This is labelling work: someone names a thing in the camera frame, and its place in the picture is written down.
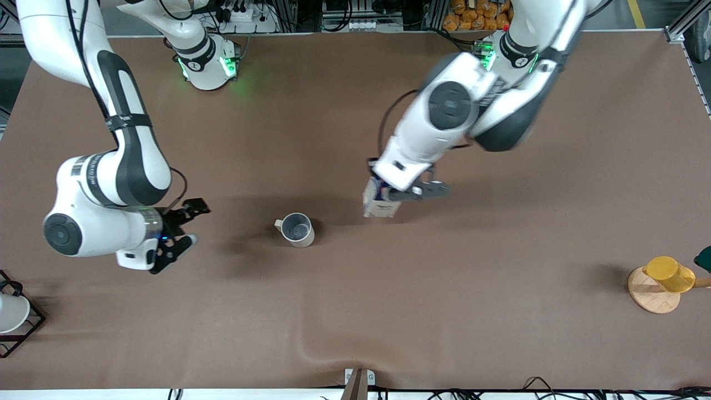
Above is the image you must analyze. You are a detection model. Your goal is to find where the blue white milk carton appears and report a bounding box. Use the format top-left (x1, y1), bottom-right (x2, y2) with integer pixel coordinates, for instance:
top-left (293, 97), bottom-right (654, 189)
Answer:
top-left (362, 177), bottom-right (402, 219)

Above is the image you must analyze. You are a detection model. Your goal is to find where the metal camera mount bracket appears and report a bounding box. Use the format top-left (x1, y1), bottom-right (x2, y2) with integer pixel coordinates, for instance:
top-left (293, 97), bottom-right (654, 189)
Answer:
top-left (340, 368), bottom-right (376, 400)

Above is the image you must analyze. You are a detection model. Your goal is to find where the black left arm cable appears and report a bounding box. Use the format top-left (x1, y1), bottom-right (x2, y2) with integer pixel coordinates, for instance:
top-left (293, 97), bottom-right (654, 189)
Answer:
top-left (377, 88), bottom-right (423, 163)

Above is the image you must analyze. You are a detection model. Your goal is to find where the aluminium frame profile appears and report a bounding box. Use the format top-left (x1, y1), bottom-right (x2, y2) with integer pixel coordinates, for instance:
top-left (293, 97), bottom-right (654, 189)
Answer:
top-left (663, 0), bottom-right (711, 44)

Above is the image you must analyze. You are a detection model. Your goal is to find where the black wire rack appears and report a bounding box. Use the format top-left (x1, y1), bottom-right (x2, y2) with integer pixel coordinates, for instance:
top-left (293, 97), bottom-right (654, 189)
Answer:
top-left (0, 270), bottom-right (47, 359)

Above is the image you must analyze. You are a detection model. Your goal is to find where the round wooden mug stand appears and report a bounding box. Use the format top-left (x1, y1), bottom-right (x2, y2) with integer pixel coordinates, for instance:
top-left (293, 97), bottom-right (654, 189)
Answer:
top-left (628, 266), bottom-right (711, 315)

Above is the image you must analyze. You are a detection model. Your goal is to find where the bag of orange bread rolls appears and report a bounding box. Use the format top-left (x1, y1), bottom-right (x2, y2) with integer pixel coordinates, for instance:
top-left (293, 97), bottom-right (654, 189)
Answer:
top-left (442, 0), bottom-right (515, 32)

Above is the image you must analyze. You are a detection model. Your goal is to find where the white power strip with plugs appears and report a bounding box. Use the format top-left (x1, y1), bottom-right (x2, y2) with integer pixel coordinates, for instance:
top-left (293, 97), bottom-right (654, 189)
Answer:
top-left (214, 0), bottom-right (279, 34)

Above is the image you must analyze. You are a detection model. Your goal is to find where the brown table cover sheet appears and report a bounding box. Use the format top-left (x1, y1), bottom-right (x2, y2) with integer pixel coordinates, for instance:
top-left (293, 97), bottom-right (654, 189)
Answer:
top-left (0, 29), bottom-right (711, 391)

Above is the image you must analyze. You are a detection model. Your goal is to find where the yellow cup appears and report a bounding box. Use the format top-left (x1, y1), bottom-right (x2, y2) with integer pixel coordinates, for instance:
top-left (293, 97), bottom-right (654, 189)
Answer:
top-left (643, 256), bottom-right (697, 293)

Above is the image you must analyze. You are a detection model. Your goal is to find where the grey ceramic cup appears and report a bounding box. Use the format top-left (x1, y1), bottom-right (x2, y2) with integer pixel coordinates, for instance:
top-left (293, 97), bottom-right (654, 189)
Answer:
top-left (273, 212), bottom-right (316, 249)

